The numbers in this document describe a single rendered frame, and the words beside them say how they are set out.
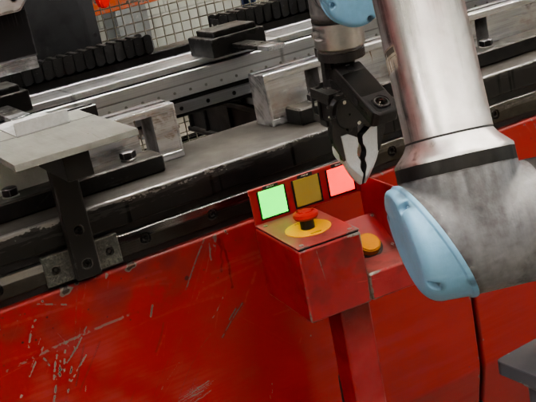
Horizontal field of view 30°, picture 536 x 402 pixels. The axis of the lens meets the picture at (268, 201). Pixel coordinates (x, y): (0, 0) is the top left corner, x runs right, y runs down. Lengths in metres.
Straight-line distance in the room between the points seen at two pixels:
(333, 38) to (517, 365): 0.59
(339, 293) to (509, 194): 0.62
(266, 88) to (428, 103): 0.87
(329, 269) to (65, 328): 0.42
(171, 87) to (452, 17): 1.10
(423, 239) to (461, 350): 1.10
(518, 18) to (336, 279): 0.83
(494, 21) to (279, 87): 0.51
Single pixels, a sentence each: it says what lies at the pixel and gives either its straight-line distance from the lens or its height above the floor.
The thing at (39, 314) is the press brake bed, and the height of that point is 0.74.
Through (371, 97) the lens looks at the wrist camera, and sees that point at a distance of 1.43.
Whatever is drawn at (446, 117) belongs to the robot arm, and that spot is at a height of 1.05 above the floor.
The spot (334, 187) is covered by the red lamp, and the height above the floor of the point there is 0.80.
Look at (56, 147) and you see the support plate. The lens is 1.41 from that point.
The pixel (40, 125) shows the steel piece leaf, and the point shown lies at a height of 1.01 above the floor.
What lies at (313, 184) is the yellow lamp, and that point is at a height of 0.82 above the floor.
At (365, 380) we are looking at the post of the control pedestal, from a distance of 1.65.
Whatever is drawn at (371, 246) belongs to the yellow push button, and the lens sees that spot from 1.58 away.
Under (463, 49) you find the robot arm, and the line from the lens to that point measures 0.95.
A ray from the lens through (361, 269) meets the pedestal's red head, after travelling 1.51.
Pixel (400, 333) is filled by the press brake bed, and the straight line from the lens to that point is 1.89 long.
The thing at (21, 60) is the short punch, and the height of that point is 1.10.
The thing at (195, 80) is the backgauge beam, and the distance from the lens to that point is 2.01.
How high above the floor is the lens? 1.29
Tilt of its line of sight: 17 degrees down
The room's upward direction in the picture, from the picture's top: 11 degrees counter-clockwise
